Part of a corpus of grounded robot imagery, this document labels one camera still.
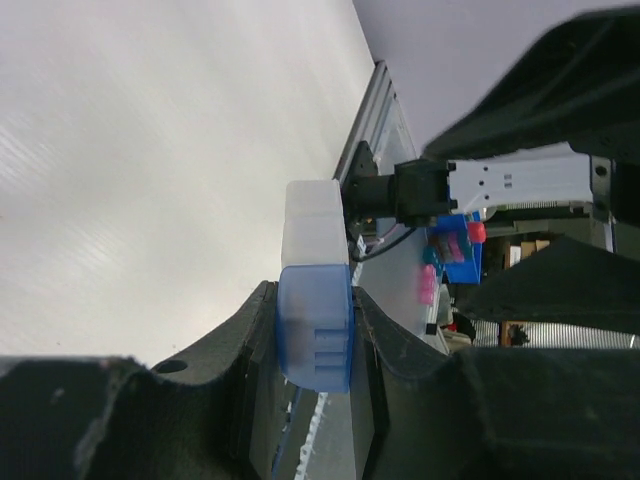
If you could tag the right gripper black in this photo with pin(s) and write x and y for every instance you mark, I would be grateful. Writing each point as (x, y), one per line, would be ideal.
(577, 84)

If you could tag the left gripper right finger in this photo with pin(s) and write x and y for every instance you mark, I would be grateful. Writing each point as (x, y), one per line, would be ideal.
(488, 413)

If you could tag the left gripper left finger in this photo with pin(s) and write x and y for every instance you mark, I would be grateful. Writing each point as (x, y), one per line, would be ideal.
(204, 413)

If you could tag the clear blue pill organizer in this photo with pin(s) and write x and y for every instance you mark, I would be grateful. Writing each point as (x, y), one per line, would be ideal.
(314, 230)

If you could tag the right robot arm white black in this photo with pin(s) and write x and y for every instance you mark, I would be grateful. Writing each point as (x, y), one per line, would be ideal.
(417, 192)

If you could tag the blue storage bin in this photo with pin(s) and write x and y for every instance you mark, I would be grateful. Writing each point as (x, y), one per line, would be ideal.
(454, 246)

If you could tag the pink pill organizer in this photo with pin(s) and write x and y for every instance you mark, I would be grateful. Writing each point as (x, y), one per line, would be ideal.
(428, 284)

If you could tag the right aluminium frame post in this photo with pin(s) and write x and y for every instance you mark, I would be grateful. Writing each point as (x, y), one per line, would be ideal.
(380, 122)

